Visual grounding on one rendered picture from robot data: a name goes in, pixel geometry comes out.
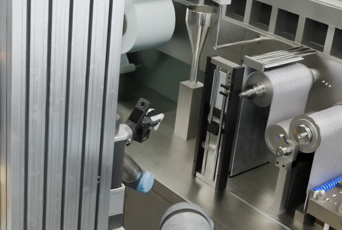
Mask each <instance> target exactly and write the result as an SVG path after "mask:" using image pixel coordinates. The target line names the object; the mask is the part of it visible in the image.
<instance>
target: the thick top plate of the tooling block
mask: <svg viewBox="0 0 342 230"><path fill-rule="evenodd" d="M325 192H326V201H325V202H324V203H320V202H318V201H316V198H314V197H312V198H310V199H309V203H308V207H307V213H309V214H310V215H312V216H314V217H315V218H317V219H319V220H321V221H322V222H324V223H326V224H327V225H329V226H331V227H332V228H334V229H336V230H342V213H340V212H339V211H338V209H339V206H340V205H341V203H342V189H341V188H339V187H337V186H335V187H333V188H331V189H329V190H327V191H325Z"/></svg>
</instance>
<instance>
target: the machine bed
mask: <svg viewBox="0 0 342 230"><path fill-rule="evenodd" d="M176 113H177V110H172V111H168V112H164V113H162V114H163V115H164V117H163V119H162V121H161V122H160V124H159V127H158V129H157V130H154V128H153V127H152V128H151V127H150V128H149V129H150V130H151V131H150V135H149V139H147V140H145V141H143V142H142V143H139V142H137V141H134V140H133V141H131V142H130V145H129V146H126V145H125V149H126V150H127V151H128V152H129V154H130V155H131V156H132V157H133V158H134V160H135V161H136V162H137V163H138V165H139V166H140V167H141V168H142V169H143V170H145V171H148V172H149V173H151V174H152V175H153V176H154V182H153V186H154V187H155V188H157V189H158V190H160V191H161V192H163V193H164V194H166V195H167V196H168V197H170V198H171V199H173V200H174V201H176V202H177V203H181V202H189V203H194V204H196V205H198V206H199V207H201V208H202V209H203V210H204V211H205V212H206V213H207V215H208V216H209V217H210V218H211V219H212V220H213V221H214V223H215V224H216V225H217V228H218V230H287V229H285V228H283V227H282V226H280V225H279V224H277V223H276V222H274V221H272V220H271V219H269V218H268V217H266V216H264V215H263V214H261V213H260V212H258V211H257V210H255V209H253V208H252V207H250V206H249V205H247V204H245V203H244V202H242V201H241V200H239V199H237V198H236V197H234V196H233V195H231V194H229V192H231V191H232V192H234V193H235V194H237V195H239V196H240V197H242V198H244V199H245V200H247V201H248V202H250V203H252V204H253V205H255V206H256V207H258V208H260V209H261V210H263V211H264V212H266V213H268V214H269V215H271V216H272V217H274V218H276V219H277V220H279V221H280V222H282V223H284V224H285V225H287V226H288V227H290V228H292V229H293V230H322V229H321V228H319V227H317V226H316V225H314V222H315V221H316V218H313V219H311V220H309V221H307V222H305V223H301V222H299V221H298V220H296V219H294V216H295V211H296V209H298V208H300V207H302V206H304V205H305V203H303V204H300V205H298V206H296V207H294V208H292V209H290V210H288V211H285V212H284V213H282V214H279V215H277V216H275V215H273V214H272V213H270V212H269V211H267V208H268V207H270V206H272V205H273V201H274V196H275V190H276V185H277V180H278V175H279V169H280V167H278V166H276V165H275V164H276V158H278V157H276V156H275V155H273V154H271V153H268V158H267V163H265V164H262V165H259V166H257V167H254V168H252V169H249V170H246V171H244V172H241V173H239V174H236V175H234V176H231V173H230V174H228V177H227V183H226V188H224V189H221V190H219V191H217V190H216V189H215V188H214V187H213V186H211V185H209V184H208V183H206V182H205V181H203V180H202V179H200V178H198V177H197V176H194V175H192V167H193V159H194V151H195V144H196V138H194V139H190V140H187V141H186V140H184V139H182V138H181V137H179V136H177V135H175V134H174V130H175V122H176ZM214 156H215V154H213V153H211V152H209V151H208V155H207V163H206V171H207V172H208V173H210V174H212V169H213V162H214Z"/></svg>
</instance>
